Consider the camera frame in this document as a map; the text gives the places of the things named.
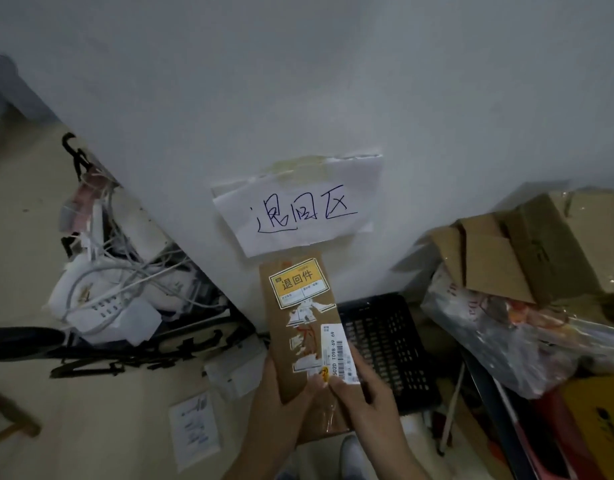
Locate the black hook hanger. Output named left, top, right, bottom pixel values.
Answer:
left=61, top=132, right=97, bottom=181

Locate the yellowish tape strip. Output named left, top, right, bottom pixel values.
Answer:
left=266, top=155, right=340, bottom=176

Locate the white handwritten paper sign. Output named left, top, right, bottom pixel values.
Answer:
left=210, top=154, right=384, bottom=259

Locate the yellow cardboard box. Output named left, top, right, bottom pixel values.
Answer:
left=561, top=376, right=614, bottom=480

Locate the clear plastic bag with contents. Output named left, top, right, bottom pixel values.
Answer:
left=420, top=265, right=614, bottom=401

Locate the black metal frame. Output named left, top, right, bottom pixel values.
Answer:
left=49, top=315, right=259, bottom=380

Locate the white printed paper sheet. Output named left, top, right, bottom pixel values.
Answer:
left=167, top=392, right=222, bottom=473

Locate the black plastic crate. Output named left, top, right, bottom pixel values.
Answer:
left=336, top=293, right=443, bottom=416

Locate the red flat package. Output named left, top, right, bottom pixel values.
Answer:
left=512, top=389, right=595, bottom=480

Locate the person's right hand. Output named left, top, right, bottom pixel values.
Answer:
left=327, top=344, right=414, bottom=461

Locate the open brown cardboard box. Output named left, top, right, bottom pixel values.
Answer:
left=429, top=191, right=614, bottom=306

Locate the person's right forearm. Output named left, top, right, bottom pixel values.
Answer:
left=369, top=447, right=434, bottom=480

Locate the wooden stool leg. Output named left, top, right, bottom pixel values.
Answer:
left=0, top=387, right=42, bottom=446

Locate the tangle of white cables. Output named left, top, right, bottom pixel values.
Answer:
left=62, top=185, right=223, bottom=325

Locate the white shoe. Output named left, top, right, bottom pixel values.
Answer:
left=339, top=435, right=379, bottom=480

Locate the white power strip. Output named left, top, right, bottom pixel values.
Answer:
left=62, top=275, right=153, bottom=335

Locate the person's left hand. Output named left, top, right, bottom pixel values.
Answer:
left=244, top=352, right=329, bottom=449

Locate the brown cardboard parcel with labels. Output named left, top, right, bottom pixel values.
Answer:
left=259, top=251, right=363, bottom=445

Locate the dark metal bar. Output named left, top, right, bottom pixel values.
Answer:
left=461, top=349, right=539, bottom=480

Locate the black padded seat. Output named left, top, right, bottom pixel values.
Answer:
left=0, top=327, right=68, bottom=364

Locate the person's left forearm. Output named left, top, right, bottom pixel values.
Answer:
left=221, top=435, right=300, bottom=480

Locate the thin wooden stick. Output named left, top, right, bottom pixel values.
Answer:
left=438, top=362, right=466, bottom=456

